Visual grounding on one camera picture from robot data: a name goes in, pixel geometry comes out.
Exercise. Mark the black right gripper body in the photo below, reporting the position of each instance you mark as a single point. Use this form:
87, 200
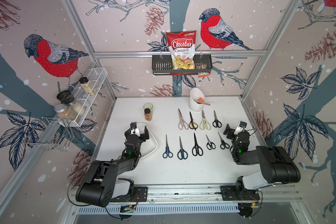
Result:
233, 141

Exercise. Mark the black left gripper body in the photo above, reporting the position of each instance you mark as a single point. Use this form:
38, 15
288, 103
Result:
141, 138

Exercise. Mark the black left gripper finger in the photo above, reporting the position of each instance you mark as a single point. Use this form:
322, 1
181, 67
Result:
133, 126
146, 133

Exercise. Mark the small black scissors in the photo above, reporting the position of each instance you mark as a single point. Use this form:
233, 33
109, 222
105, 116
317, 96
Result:
216, 123
210, 145
223, 144

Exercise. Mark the white plastic storage box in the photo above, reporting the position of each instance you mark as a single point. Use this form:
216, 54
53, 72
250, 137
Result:
149, 147

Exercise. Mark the cream handled kitchen scissors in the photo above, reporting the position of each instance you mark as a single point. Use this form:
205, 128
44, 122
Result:
204, 125

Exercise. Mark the black yellow handled scissors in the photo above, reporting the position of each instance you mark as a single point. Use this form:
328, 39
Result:
192, 124

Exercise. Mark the pink handled kitchen scissors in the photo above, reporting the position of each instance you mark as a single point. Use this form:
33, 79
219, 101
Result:
182, 123

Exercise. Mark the black handled long scissors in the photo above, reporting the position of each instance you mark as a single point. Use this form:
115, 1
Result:
196, 150

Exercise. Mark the dark blue handled scissors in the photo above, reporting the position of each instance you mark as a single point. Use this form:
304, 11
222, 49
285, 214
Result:
182, 154

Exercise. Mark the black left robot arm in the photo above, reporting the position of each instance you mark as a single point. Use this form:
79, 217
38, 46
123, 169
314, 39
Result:
101, 183

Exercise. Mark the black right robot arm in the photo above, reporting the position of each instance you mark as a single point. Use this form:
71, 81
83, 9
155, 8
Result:
276, 167

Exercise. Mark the red sweet pepper spice bottle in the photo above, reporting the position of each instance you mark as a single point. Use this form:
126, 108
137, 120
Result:
148, 114

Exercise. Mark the green glass cup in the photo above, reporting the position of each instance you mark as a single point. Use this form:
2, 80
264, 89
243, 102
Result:
148, 106

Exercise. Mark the wooden spoon in cup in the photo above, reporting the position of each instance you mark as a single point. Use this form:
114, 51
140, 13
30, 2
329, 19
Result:
202, 103

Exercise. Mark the white utensil holder cup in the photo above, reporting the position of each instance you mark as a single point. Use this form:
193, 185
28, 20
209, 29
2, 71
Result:
194, 95

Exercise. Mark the spice jar black lid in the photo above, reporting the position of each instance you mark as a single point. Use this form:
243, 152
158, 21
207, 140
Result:
88, 86

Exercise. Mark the black pepper grinder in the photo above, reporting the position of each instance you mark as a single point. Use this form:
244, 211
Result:
67, 98

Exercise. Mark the spice jar silver lid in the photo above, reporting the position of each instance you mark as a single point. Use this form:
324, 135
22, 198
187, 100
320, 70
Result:
65, 112

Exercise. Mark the red chuba cassava chips bag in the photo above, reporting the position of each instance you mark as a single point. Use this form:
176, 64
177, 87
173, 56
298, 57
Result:
182, 48

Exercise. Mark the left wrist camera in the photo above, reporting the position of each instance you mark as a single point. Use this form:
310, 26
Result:
135, 132

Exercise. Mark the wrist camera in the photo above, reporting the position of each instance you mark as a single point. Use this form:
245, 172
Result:
135, 132
241, 127

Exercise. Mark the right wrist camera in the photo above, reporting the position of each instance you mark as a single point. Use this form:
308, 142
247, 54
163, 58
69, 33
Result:
241, 127

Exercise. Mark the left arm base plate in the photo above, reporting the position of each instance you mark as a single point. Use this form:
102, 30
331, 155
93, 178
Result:
139, 194

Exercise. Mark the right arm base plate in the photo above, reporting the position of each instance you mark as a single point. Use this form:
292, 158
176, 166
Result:
231, 193

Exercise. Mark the white wire spice rack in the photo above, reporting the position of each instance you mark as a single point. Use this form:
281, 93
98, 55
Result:
97, 76

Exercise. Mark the black wall basket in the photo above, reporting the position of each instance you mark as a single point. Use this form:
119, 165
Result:
166, 65

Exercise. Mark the wire wall rack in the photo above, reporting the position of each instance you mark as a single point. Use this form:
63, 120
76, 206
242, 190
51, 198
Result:
57, 135

